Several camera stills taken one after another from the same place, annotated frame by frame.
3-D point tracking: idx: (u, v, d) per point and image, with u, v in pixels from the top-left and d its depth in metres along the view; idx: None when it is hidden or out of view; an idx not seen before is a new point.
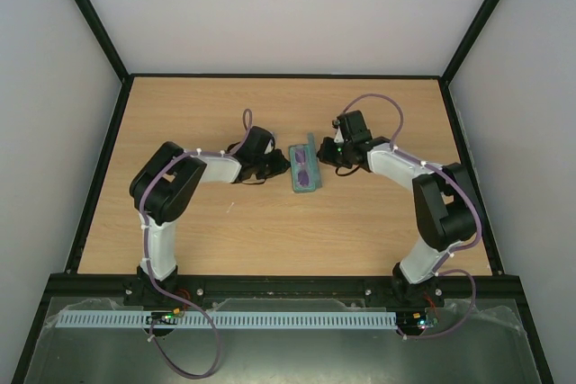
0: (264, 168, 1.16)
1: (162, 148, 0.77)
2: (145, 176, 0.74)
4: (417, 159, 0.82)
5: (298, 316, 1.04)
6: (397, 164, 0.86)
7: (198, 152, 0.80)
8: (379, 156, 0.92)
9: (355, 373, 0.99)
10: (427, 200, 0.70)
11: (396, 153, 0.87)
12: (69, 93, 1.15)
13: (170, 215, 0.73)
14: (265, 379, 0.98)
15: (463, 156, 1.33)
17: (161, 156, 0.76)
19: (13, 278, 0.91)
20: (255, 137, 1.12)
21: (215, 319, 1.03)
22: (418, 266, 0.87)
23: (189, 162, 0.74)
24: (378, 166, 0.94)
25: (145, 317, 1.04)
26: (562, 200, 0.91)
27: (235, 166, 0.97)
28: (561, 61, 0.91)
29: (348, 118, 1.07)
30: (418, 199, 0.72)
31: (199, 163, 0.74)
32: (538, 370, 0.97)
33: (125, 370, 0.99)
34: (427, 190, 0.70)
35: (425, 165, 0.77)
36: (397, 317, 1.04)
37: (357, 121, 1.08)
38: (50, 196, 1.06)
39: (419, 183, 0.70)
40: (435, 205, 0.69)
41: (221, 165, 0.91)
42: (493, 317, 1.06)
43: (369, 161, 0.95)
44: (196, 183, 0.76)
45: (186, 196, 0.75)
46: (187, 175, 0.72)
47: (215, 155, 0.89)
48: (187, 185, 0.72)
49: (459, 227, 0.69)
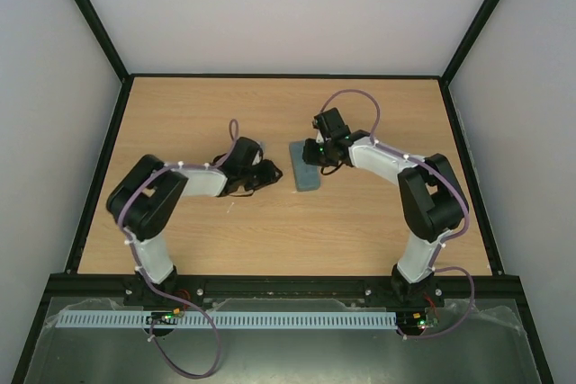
0: (250, 180, 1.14)
1: (141, 160, 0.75)
2: (124, 191, 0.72)
4: (400, 154, 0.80)
5: (298, 316, 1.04)
6: (380, 159, 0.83)
7: (179, 164, 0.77)
8: (360, 151, 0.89)
9: (355, 373, 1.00)
10: (415, 193, 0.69)
11: (378, 147, 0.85)
12: (69, 93, 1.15)
13: (150, 229, 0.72)
14: (265, 379, 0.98)
15: (464, 156, 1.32)
17: (141, 169, 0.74)
19: (13, 280, 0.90)
20: (242, 149, 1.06)
21: (215, 319, 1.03)
22: (418, 264, 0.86)
23: (171, 177, 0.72)
24: (363, 162, 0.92)
25: (145, 317, 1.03)
26: (561, 200, 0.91)
27: (219, 178, 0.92)
28: (560, 62, 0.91)
29: (325, 116, 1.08)
30: (405, 193, 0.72)
31: (181, 178, 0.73)
32: (539, 370, 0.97)
33: (125, 370, 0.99)
34: (414, 183, 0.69)
35: (409, 158, 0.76)
36: (397, 317, 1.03)
37: (335, 118, 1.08)
38: (50, 196, 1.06)
39: (405, 177, 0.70)
40: (422, 198, 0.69)
41: (203, 179, 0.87)
42: (493, 317, 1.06)
43: (352, 156, 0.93)
44: (176, 199, 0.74)
45: (167, 210, 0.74)
46: (168, 192, 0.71)
47: (198, 167, 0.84)
48: (166, 200, 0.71)
49: (446, 216, 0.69)
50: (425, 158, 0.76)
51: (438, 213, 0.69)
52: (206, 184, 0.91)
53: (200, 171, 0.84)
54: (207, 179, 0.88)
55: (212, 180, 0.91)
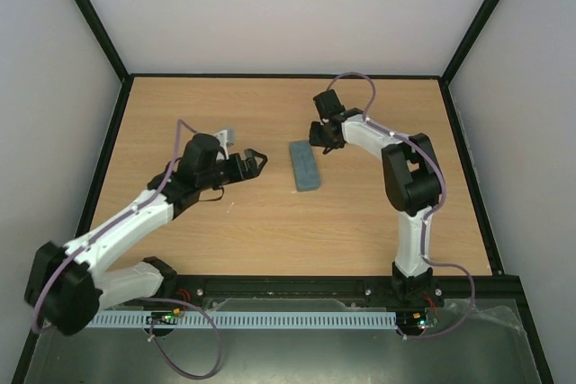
0: (217, 178, 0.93)
1: (37, 254, 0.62)
2: (30, 292, 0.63)
4: (386, 131, 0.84)
5: (298, 316, 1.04)
6: (367, 135, 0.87)
7: (85, 246, 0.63)
8: (352, 128, 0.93)
9: (355, 373, 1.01)
10: (395, 169, 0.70)
11: (368, 124, 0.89)
12: (68, 92, 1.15)
13: (72, 324, 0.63)
14: (265, 379, 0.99)
15: (464, 156, 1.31)
17: (38, 266, 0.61)
19: (13, 280, 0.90)
20: (194, 156, 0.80)
21: (215, 319, 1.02)
22: (410, 251, 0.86)
23: (67, 277, 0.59)
24: (352, 138, 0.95)
25: (145, 317, 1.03)
26: (562, 199, 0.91)
27: (160, 209, 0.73)
28: (561, 62, 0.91)
29: (322, 96, 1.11)
30: (386, 168, 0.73)
31: (84, 273, 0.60)
32: (539, 370, 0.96)
33: (124, 370, 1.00)
34: (395, 158, 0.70)
35: (394, 135, 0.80)
36: (397, 317, 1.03)
37: (329, 98, 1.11)
38: (49, 195, 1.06)
39: (387, 152, 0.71)
40: (401, 172, 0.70)
41: (138, 227, 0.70)
42: (493, 317, 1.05)
43: (344, 130, 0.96)
44: (92, 289, 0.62)
45: (87, 301, 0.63)
46: (70, 297, 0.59)
47: (118, 220, 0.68)
48: (75, 299, 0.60)
49: (423, 192, 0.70)
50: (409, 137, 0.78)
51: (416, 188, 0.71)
52: (148, 227, 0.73)
53: (120, 226, 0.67)
54: (141, 227, 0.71)
55: (154, 219, 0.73)
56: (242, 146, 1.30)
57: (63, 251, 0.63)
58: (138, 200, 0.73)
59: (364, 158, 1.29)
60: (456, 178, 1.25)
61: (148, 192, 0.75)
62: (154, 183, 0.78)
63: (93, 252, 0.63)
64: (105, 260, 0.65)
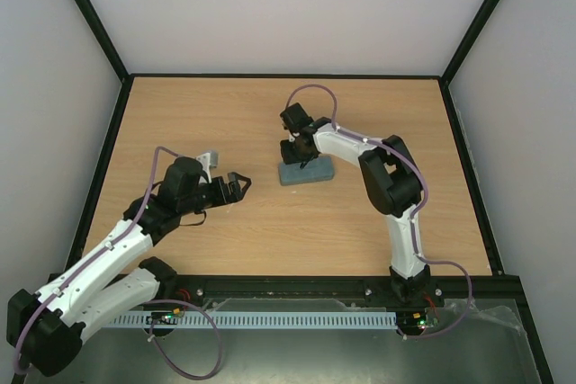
0: (198, 203, 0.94)
1: (9, 301, 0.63)
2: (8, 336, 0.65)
4: (358, 138, 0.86)
5: (297, 316, 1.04)
6: (341, 144, 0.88)
7: (56, 295, 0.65)
8: (322, 138, 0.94)
9: (355, 373, 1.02)
10: (374, 174, 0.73)
11: (340, 132, 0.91)
12: (68, 92, 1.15)
13: (52, 362, 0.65)
14: (265, 379, 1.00)
15: (464, 156, 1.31)
17: (11, 313, 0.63)
19: (13, 280, 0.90)
20: (176, 179, 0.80)
21: (215, 319, 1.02)
22: (400, 250, 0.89)
23: (40, 328, 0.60)
24: (325, 147, 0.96)
25: (145, 317, 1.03)
26: (562, 199, 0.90)
27: (138, 242, 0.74)
28: (560, 63, 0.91)
29: (287, 113, 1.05)
30: (366, 174, 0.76)
31: (55, 322, 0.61)
32: (538, 370, 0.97)
33: (124, 370, 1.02)
34: (371, 163, 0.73)
35: (367, 141, 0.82)
36: (397, 317, 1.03)
37: (297, 112, 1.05)
38: (49, 195, 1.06)
39: (364, 159, 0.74)
40: (382, 176, 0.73)
41: (113, 263, 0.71)
42: (492, 317, 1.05)
43: (317, 142, 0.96)
44: (68, 334, 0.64)
45: (64, 346, 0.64)
46: (44, 345, 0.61)
47: (92, 260, 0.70)
48: (49, 347, 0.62)
49: (406, 192, 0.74)
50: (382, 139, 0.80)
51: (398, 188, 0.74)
52: (126, 262, 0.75)
53: (93, 266, 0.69)
54: (117, 264, 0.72)
55: (130, 253, 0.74)
56: (242, 147, 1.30)
57: (36, 298, 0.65)
58: (113, 234, 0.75)
59: None
60: (457, 178, 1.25)
61: (124, 224, 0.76)
62: (131, 211, 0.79)
63: (66, 297, 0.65)
64: (80, 303, 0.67)
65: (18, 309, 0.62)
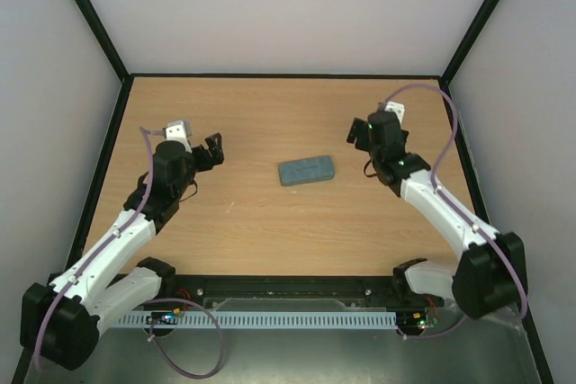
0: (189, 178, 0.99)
1: (23, 298, 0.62)
2: (22, 337, 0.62)
4: (467, 217, 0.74)
5: (298, 316, 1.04)
6: (439, 211, 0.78)
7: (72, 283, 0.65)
8: (416, 188, 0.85)
9: (355, 373, 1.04)
10: (479, 278, 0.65)
11: (439, 192, 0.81)
12: (68, 92, 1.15)
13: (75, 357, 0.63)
14: (265, 379, 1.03)
15: (464, 156, 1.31)
17: (26, 309, 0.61)
19: (13, 279, 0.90)
20: (163, 168, 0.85)
21: (220, 320, 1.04)
22: (431, 280, 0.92)
23: (63, 314, 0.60)
24: (411, 197, 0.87)
25: (145, 317, 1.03)
26: (563, 198, 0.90)
27: (142, 230, 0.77)
28: (561, 63, 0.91)
29: (384, 125, 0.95)
30: (465, 270, 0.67)
31: (76, 307, 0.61)
32: (538, 370, 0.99)
33: (124, 370, 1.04)
34: (479, 263, 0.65)
35: (479, 228, 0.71)
36: (397, 317, 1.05)
37: (393, 128, 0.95)
38: (49, 195, 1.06)
39: (473, 258, 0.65)
40: (485, 281, 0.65)
41: (122, 252, 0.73)
42: (491, 317, 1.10)
43: (403, 189, 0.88)
44: (88, 320, 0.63)
45: (85, 334, 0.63)
46: (67, 333, 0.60)
47: (102, 248, 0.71)
48: (73, 335, 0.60)
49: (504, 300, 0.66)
50: (495, 232, 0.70)
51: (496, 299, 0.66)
52: (131, 249, 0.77)
53: (103, 254, 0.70)
54: (124, 251, 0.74)
55: (136, 239, 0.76)
56: (242, 147, 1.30)
57: (50, 290, 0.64)
58: (118, 223, 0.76)
59: (365, 157, 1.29)
60: (457, 178, 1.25)
61: (128, 213, 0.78)
62: (131, 202, 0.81)
63: (82, 284, 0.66)
64: (95, 290, 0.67)
65: (37, 300, 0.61)
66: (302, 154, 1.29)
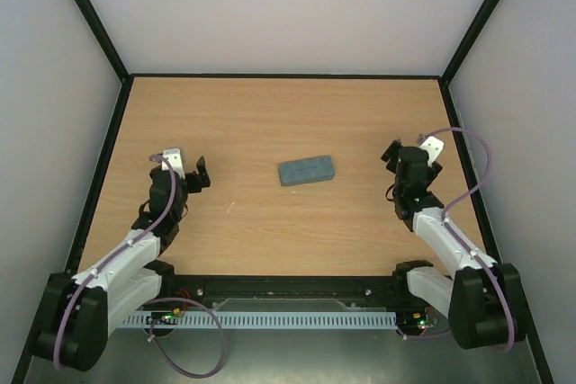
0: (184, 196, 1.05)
1: (45, 290, 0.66)
2: (38, 331, 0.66)
4: (466, 245, 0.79)
5: (297, 316, 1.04)
6: (442, 240, 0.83)
7: (93, 276, 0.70)
8: (426, 220, 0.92)
9: (355, 373, 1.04)
10: (468, 300, 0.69)
11: (445, 226, 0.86)
12: (69, 92, 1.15)
13: (88, 354, 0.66)
14: (265, 379, 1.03)
15: (464, 156, 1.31)
17: (49, 300, 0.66)
19: (14, 279, 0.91)
20: (161, 198, 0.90)
21: (220, 320, 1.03)
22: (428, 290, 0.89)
23: (87, 299, 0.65)
24: (421, 229, 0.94)
25: (145, 316, 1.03)
26: (563, 199, 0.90)
27: (150, 245, 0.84)
28: (560, 63, 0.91)
29: (413, 166, 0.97)
30: (456, 290, 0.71)
31: (97, 295, 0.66)
32: (538, 370, 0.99)
33: (124, 370, 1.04)
34: (469, 285, 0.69)
35: (475, 257, 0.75)
36: (397, 317, 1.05)
37: (419, 170, 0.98)
38: (50, 195, 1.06)
39: (465, 280, 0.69)
40: (474, 308, 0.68)
41: (134, 260, 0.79)
42: None
43: (415, 221, 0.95)
44: (104, 315, 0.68)
45: (100, 329, 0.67)
46: (86, 323, 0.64)
47: (118, 253, 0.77)
48: (92, 326, 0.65)
49: (491, 333, 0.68)
50: (492, 263, 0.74)
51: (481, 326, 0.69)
52: (140, 261, 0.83)
53: (120, 257, 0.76)
54: (136, 260, 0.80)
55: (146, 251, 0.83)
56: (242, 147, 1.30)
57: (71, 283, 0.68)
58: (131, 236, 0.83)
59: (364, 157, 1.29)
60: (456, 178, 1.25)
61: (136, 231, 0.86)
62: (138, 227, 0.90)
63: (102, 278, 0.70)
64: (112, 286, 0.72)
65: (59, 290, 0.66)
66: (302, 154, 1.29)
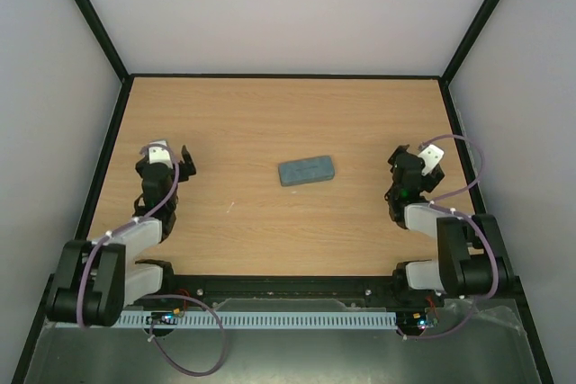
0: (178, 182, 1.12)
1: (63, 251, 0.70)
2: (57, 290, 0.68)
4: (445, 209, 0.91)
5: (297, 316, 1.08)
6: (428, 213, 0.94)
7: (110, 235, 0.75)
8: (415, 211, 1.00)
9: (355, 373, 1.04)
10: (451, 243, 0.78)
11: (431, 207, 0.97)
12: (69, 92, 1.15)
13: (112, 311, 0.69)
14: (265, 379, 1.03)
15: (464, 156, 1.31)
17: (67, 259, 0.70)
19: (14, 279, 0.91)
20: (155, 192, 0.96)
21: (223, 320, 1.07)
22: (428, 282, 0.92)
23: (106, 251, 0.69)
24: (413, 219, 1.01)
25: (145, 317, 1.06)
26: (562, 199, 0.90)
27: (154, 225, 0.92)
28: (559, 63, 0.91)
29: (409, 174, 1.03)
30: (441, 237, 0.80)
31: (118, 246, 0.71)
32: (538, 370, 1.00)
33: (124, 370, 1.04)
34: (451, 227, 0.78)
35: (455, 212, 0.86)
36: (397, 317, 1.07)
37: (414, 177, 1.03)
38: (50, 196, 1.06)
39: (446, 225, 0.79)
40: (457, 248, 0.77)
41: (140, 234, 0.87)
42: (493, 317, 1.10)
43: (406, 214, 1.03)
44: (123, 271, 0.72)
45: (120, 286, 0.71)
46: (109, 272, 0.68)
47: (128, 227, 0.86)
48: (114, 277, 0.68)
49: (477, 277, 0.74)
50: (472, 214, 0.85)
51: (468, 270, 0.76)
52: (147, 239, 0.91)
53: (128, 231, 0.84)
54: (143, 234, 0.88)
55: (150, 229, 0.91)
56: (242, 147, 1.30)
57: (86, 245, 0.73)
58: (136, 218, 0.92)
59: (364, 157, 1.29)
60: (456, 178, 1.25)
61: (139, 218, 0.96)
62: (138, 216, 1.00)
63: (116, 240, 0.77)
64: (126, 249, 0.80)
65: (76, 251, 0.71)
66: (302, 154, 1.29)
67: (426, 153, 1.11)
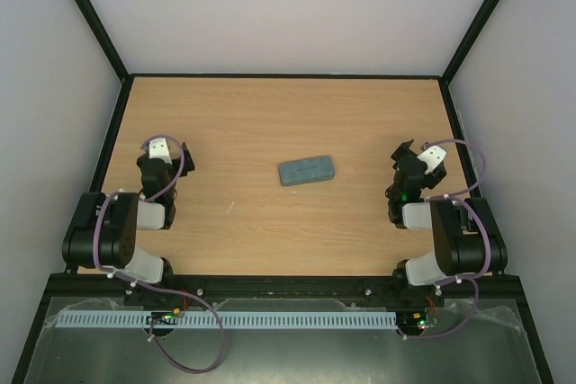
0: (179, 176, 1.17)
1: (81, 200, 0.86)
2: (73, 230, 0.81)
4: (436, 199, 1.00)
5: (298, 316, 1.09)
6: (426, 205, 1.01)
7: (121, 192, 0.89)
8: (411, 209, 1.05)
9: (355, 373, 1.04)
10: (443, 218, 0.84)
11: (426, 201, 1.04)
12: (69, 92, 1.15)
13: (125, 252, 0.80)
14: (265, 379, 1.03)
15: (464, 156, 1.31)
17: (85, 207, 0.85)
19: (14, 278, 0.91)
20: (154, 184, 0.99)
21: (223, 319, 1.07)
22: (427, 276, 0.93)
23: (120, 200, 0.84)
24: (411, 219, 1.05)
25: (145, 317, 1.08)
26: (562, 199, 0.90)
27: (159, 209, 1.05)
28: (559, 64, 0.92)
29: (410, 179, 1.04)
30: (435, 218, 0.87)
31: (129, 197, 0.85)
32: (539, 370, 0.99)
33: (125, 370, 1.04)
34: (445, 207, 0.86)
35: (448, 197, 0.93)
36: (397, 317, 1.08)
37: (415, 182, 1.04)
38: (51, 195, 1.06)
39: (438, 203, 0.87)
40: (450, 225, 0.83)
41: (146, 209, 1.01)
42: (493, 317, 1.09)
43: (405, 216, 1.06)
44: (133, 218, 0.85)
45: (131, 230, 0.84)
46: (121, 214, 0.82)
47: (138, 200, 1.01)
48: (128, 220, 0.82)
49: (472, 251, 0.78)
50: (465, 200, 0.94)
51: (462, 245, 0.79)
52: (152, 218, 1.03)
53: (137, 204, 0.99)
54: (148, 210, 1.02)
55: (155, 211, 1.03)
56: (242, 147, 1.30)
57: (99, 197, 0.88)
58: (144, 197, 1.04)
59: (365, 157, 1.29)
60: (456, 178, 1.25)
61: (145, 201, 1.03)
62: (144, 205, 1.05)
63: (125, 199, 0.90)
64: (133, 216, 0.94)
65: (92, 200, 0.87)
66: (302, 154, 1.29)
67: (427, 153, 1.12)
